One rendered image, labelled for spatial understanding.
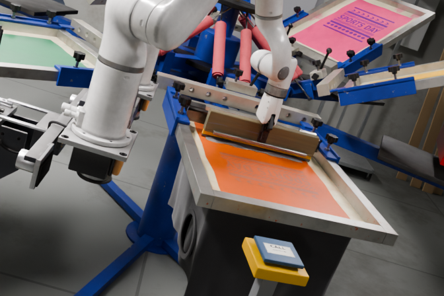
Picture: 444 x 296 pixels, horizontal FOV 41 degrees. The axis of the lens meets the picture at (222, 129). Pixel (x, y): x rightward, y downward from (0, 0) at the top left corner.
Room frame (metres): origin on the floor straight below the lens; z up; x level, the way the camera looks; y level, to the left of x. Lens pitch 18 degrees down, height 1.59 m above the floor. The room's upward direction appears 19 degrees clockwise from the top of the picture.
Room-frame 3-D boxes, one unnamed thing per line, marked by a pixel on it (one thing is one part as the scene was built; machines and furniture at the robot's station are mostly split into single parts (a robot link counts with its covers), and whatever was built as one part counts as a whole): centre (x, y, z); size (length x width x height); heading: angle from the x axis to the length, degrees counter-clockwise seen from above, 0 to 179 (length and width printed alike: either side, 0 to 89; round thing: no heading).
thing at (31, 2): (2.97, 0.80, 0.91); 1.34 x 0.41 x 0.08; 77
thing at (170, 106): (1.96, 0.17, 0.97); 0.30 x 0.05 x 0.07; 17
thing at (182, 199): (1.71, -0.01, 0.77); 0.46 x 0.09 x 0.36; 17
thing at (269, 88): (1.94, -0.13, 1.18); 0.09 x 0.07 x 0.03; 17
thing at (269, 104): (1.93, -0.13, 1.12); 0.10 x 0.08 x 0.11; 17
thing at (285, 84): (1.91, -0.09, 1.24); 0.15 x 0.10 x 0.11; 131
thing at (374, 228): (1.81, -0.16, 0.97); 0.79 x 0.58 x 0.04; 17
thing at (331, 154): (2.13, -0.36, 0.97); 0.30 x 0.05 x 0.07; 17
